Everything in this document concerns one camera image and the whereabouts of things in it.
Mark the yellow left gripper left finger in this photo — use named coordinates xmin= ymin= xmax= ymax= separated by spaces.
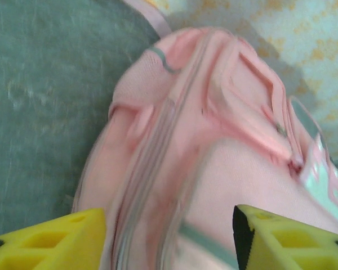
xmin=0 ymin=207 xmax=106 ymax=270

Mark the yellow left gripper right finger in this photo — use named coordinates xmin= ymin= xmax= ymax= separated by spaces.
xmin=232 ymin=204 xmax=338 ymax=270

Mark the pink school backpack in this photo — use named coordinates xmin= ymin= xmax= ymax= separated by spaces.
xmin=72 ymin=0 xmax=338 ymax=270

